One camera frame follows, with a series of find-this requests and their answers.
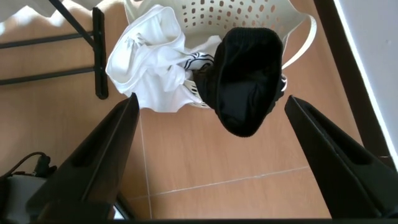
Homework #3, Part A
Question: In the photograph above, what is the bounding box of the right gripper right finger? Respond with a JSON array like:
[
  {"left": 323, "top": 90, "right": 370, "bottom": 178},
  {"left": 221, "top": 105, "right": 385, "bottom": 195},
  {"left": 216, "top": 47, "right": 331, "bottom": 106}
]
[{"left": 284, "top": 95, "right": 398, "bottom": 219}]

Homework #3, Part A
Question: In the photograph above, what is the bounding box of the black cable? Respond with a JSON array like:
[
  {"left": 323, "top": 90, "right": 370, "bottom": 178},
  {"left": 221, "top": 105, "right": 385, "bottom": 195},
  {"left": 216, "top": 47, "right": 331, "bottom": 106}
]
[{"left": 0, "top": 151, "right": 58, "bottom": 180}]

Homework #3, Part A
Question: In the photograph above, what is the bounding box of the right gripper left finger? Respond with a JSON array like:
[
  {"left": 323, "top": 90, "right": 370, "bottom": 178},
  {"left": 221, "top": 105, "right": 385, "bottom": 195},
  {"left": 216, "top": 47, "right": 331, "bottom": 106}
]
[{"left": 25, "top": 92, "right": 141, "bottom": 220}]

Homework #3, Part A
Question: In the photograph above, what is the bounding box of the black garment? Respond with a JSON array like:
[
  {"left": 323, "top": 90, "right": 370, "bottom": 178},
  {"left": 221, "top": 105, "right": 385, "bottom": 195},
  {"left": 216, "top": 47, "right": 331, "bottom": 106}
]
[{"left": 192, "top": 27, "right": 287, "bottom": 138}]

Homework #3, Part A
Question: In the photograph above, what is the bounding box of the white garment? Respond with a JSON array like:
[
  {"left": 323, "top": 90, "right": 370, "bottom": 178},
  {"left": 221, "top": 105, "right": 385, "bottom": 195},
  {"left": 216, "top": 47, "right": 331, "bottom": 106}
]
[{"left": 105, "top": 4, "right": 223, "bottom": 113}]

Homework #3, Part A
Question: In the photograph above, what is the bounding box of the white laundry basket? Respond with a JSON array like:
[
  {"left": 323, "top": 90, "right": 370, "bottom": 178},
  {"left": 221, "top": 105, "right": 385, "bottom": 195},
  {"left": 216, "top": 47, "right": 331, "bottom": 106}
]
[{"left": 123, "top": 0, "right": 318, "bottom": 110}]

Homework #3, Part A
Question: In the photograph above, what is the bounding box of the black clothes rack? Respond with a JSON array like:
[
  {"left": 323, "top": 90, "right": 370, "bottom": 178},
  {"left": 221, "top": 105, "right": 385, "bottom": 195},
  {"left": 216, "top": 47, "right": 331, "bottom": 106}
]
[{"left": 0, "top": 0, "right": 109, "bottom": 101}]

